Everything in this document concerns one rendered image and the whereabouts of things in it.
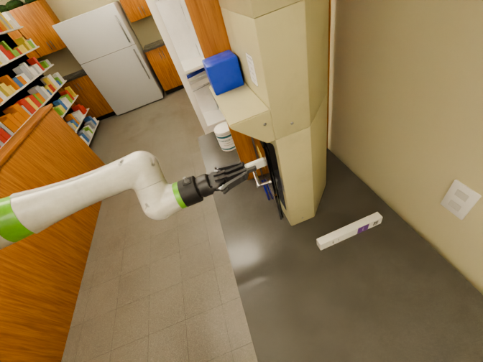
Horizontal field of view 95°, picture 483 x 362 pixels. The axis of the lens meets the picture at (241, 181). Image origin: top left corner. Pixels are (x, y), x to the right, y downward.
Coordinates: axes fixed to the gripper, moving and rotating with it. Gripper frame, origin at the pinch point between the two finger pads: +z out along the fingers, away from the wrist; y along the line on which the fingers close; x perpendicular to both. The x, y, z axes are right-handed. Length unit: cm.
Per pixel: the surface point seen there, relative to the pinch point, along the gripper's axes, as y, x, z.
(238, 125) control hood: -4.9, -19.3, -2.0
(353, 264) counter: -29, 37, 20
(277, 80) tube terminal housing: -4.9, -26.8, 10.0
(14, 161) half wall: 157, 26, -188
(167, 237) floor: 94, 131, -95
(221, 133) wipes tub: 64, 22, -5
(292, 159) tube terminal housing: -4.8, -0.5, 11.3
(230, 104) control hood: 6.5, -20.2, -1.2
